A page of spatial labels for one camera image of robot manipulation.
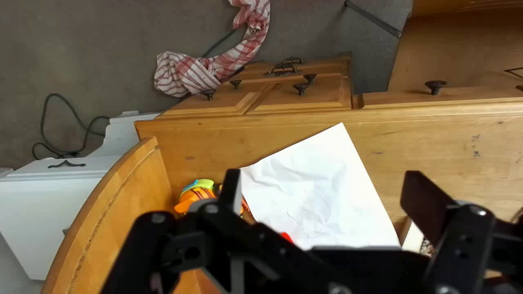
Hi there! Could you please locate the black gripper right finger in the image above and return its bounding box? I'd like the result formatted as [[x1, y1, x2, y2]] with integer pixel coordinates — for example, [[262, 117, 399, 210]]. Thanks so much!
[[399, 169, 497, 294]]

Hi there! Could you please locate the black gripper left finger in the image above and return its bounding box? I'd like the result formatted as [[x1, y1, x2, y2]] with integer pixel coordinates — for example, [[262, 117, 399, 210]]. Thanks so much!
[[187, 167, 244, 230]]

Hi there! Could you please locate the orange toy car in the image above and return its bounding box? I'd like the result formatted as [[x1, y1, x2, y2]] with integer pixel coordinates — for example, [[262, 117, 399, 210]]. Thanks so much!
[[174, 176, 226, 218]]

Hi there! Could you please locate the white paper sheet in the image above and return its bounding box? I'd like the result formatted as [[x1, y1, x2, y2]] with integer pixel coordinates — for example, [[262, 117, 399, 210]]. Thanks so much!
[[239, 120, 403, 251]]

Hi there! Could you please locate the red white striped cloth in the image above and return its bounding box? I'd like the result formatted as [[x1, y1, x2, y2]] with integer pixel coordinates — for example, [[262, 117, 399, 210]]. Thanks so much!
[[153, 0, 274, 99]]

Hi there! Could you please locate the black floor cable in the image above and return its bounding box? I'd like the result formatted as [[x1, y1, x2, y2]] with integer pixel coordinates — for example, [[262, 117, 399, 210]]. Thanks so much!
[[32, 91, 112, 159]]

